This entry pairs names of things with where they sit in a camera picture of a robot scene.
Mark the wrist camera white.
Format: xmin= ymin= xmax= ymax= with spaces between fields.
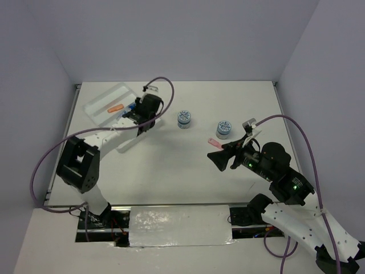
xmin=242 ymin=118 xmax=262 ymax=146
xmin=142 ymin=84 xmax=159 ymax=96

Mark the white compartment tray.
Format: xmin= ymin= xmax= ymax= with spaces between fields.
xmin=83 ymin=83 xmax=164 ymax=158

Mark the orange translucent cap case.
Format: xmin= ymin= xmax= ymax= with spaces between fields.
xmin=107 ymin=104 xmax=124 ymax=113

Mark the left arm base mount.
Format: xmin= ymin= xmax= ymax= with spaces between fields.
xmin=70 ymin=208 xmax=131 ymax=248

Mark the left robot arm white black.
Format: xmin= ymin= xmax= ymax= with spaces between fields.
xmin=56 ymin=94 xmax=164 ymax=228

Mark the pink translucent cap case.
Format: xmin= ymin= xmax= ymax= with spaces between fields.
xmin=208 ymin=138 xmax=222 ymax=150

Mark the blue white round jar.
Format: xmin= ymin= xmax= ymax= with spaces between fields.
xmin=216 ymin=120 xmax=232 ymax=139
xmin=177 ymin=110 xmax=191 ymax=129

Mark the silver foil covered panel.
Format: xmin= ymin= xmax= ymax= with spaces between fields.
xmin=129 ymin=205 xmax=234 ymax=247

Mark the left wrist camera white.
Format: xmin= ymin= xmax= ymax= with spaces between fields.
xmin=142 ymin=84 xmax=159 ymax=96

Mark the clear spray bottle blue cap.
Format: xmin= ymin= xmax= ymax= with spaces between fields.
xmin=121 ymin=103 xmax=136 ymax=116

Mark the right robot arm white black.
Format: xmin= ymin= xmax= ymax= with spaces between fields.
xmin=207 ymin=140 xmax=364 ymax=273

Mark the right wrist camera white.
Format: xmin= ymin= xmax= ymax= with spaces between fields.
xmin=242 ymin=118 xmax=262 ymax=146

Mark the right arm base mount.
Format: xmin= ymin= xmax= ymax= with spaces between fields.
xmin=227 ymin=207 xmax=284 ymax=240

